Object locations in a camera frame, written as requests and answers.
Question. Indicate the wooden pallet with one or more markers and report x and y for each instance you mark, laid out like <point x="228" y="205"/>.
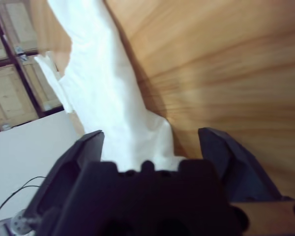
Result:
<point x="7" y="98"/>

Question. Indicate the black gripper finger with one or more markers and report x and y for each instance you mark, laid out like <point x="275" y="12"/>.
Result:
<point x="71" y="167"/>
<point x="236" y="167"/>

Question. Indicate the white T-shirt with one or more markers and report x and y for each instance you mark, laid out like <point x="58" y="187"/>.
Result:
<point x="100" y="86"/>

